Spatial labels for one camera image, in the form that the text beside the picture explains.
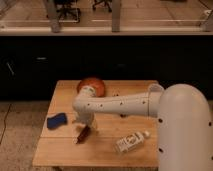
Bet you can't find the black cabinet counter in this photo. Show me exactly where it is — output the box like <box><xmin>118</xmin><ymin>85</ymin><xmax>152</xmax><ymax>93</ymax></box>
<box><xmin>0</xmin><ymin>35</ymin><xmax>213</xmax><ymax>100</ymax></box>

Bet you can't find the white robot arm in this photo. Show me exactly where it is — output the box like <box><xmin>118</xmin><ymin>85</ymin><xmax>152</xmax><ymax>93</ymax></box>
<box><xmin>73</xmin><ymin>84</ymin><xmax>213</xmax><ymax>171</ymax></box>

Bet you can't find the blue sponge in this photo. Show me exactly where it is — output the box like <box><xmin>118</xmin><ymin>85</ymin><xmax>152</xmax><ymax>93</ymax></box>
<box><xmin>47</xmin><ymin>113</ymin><xmax>67</xmax><ymax>129</ymax></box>

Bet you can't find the white labelled bottle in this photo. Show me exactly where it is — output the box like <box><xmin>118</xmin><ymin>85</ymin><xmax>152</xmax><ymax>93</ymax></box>
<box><xmin>115</xmin><ymin>131</ymin><xmax>150</xmax><ymax>153</ymax></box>

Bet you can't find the black office chair right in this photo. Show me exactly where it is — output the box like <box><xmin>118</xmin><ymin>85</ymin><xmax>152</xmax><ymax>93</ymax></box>
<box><xmin>92</xmin><ymin>0</ymin><xmax>113</xmax><ymax>14</ymax></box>

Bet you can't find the black office chair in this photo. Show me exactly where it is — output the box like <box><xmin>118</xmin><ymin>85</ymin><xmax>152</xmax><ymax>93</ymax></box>
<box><xmin>54</xmin><ymin>0</ymin><xmax>81</xmax><ymax>22</ymax></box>
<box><xmin>92</xmin><ymin>0</ymin><xmax>113</xmax><ymax>14</ymax></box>

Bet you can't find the orange ceramic cup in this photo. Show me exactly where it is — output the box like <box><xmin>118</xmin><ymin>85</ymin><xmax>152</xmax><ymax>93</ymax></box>
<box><xmin>77</xmin><ymin>77</ymin><xmax>105</xmax><ymax>97</ymax></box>

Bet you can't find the dark red pepper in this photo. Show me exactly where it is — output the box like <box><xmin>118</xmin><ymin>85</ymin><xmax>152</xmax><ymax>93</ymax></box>
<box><xmin>76</xmin><ymin>126</ymin><xmax>91</xmax><ymax>144</ymax></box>

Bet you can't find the black office chair left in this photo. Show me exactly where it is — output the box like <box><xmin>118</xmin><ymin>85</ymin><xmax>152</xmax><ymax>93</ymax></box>
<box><xmin>54</xmin><ymin>0</ymin><xmax>81</xmax><ymax>22</ymax></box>

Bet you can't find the wooden table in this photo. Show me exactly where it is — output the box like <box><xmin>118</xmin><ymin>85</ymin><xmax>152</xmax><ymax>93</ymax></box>
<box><xmin>33</xmin><ymin>80</ymin><xmax>158</xmax><ymax>170</ymax></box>

